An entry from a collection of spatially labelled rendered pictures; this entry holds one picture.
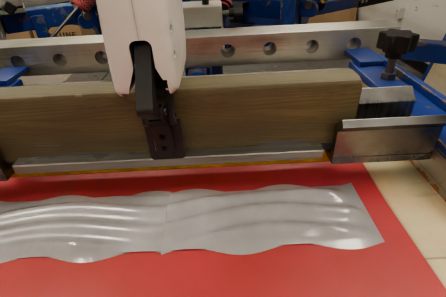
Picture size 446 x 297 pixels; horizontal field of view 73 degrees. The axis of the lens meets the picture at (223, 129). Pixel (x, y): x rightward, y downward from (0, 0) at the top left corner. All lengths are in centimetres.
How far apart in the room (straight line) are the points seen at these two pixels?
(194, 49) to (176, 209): 29
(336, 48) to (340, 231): 33
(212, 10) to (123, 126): 31
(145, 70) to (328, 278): 20
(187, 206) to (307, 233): 11
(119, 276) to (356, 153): 23
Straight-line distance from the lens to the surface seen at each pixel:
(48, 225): 31
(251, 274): 25
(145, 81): 22
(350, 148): 31
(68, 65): 56
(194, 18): 54
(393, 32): 44
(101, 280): 27
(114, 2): 22
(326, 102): 29
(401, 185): 34
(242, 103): 27
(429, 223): 32
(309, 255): 26
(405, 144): 33
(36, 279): 29
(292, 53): 52
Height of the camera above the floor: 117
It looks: 32 degrees down
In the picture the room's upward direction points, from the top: 3 degrees counter-clockwise
